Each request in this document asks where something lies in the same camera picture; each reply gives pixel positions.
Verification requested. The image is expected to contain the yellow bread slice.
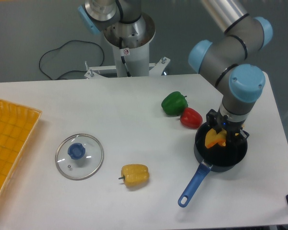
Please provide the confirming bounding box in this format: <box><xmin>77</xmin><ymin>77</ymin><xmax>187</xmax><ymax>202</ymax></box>
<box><xmin>204</xmin><ymin>128</ymin><xmax>227</xmax><ymax>149</ymax></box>

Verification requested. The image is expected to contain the glass lid with blue knob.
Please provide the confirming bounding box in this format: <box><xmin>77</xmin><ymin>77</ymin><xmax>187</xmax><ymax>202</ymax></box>
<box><xmin>55</xmin><ymin>134</ymin><xmax>104</xmax><ymax>181</ymax></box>

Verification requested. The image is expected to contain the green bell pepper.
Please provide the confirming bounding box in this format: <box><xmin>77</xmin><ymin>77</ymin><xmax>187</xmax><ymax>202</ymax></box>
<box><xmin>161</xmin><ymin>91</ymin><xmax>188</xmax><ymax>116</ymax></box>

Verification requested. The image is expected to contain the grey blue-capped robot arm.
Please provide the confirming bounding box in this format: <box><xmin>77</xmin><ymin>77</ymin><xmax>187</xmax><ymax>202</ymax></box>
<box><xmin>78</xmin><ymin>0</ymin><xmax>273</xmax><ymax>148</ymax></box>

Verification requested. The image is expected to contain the yellow woven basket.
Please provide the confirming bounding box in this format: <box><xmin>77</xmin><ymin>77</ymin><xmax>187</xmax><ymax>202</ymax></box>
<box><xmin>0</xmin><ymin>99</ymin><xmax>42</xmax><ymax>197</ymax></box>

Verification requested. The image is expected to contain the black cable on floor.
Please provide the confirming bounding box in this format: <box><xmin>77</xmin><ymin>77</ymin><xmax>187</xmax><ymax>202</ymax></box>
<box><xmin>39</xmin><ymin>40</ymin><xmax>105</xmax><ymax>81</ymax></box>

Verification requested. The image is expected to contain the black pot with blue handle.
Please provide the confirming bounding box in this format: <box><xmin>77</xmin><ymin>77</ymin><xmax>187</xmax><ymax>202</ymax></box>
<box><xmin>178</xmin><ymin>123</ymin><xmax>248</xmax><ymax>207</ymax></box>

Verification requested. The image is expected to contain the red bell pepper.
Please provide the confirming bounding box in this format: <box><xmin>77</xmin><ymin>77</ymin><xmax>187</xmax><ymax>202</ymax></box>
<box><xmin>180</xmin><ymin>107</ymin><xmax>203</xmax><ymax>129</ymax></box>

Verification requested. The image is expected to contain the yellow bell pepper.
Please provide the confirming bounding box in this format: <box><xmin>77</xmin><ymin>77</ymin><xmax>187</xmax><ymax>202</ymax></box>
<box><xmin>119</xmin><ymin>164</ymin><xmax>150</xmax><ymax>187</ymax></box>

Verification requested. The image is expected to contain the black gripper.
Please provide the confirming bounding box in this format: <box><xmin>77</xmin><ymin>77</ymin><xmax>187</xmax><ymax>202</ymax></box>
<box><xmin>206</xmin><ymin>109</ymin><xmax>249</xmax><ymax>145</ymax></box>

